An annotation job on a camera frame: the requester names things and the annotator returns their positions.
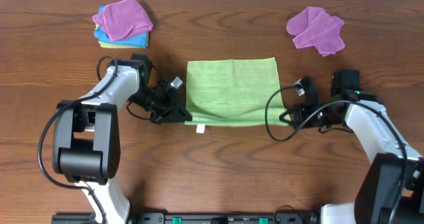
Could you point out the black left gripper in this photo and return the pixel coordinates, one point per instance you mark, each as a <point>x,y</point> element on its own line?
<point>171,105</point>

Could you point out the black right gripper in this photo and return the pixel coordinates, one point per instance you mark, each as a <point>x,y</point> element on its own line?
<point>299,111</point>

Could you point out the light green cloth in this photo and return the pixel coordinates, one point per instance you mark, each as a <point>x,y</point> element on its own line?
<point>233,93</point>

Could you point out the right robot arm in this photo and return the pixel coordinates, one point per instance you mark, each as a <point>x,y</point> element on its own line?
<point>392,191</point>

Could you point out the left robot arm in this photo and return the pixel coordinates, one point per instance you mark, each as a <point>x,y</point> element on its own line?
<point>86,147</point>

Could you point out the folded blue cloth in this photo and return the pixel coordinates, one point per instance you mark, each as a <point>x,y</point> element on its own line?
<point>137,41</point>

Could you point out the crumpled purple cloth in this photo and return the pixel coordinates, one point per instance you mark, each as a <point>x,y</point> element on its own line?
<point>315,27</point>

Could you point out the folded yellow-green bottom cloth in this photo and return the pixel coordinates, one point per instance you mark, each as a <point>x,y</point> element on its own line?
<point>112,45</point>

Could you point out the folded purple cloth on stack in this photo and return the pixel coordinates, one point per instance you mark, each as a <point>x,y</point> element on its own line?
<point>122,20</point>

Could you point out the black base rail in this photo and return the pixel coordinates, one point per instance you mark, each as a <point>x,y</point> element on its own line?
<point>282,218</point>

